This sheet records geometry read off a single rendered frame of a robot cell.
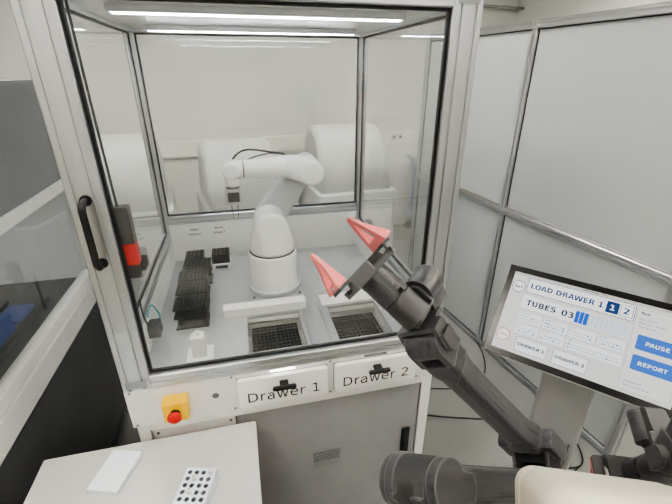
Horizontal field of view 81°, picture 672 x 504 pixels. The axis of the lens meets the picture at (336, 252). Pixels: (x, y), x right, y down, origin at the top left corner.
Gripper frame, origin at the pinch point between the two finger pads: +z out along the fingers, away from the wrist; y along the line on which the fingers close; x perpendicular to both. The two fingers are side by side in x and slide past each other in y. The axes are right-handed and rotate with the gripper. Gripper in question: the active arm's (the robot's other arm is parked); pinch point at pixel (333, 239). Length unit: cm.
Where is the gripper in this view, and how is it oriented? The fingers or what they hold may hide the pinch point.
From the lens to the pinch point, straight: 68.2
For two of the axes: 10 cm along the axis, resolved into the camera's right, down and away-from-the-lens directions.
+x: 2.1, -3.4, -9.2
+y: 6.5, -6.5, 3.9
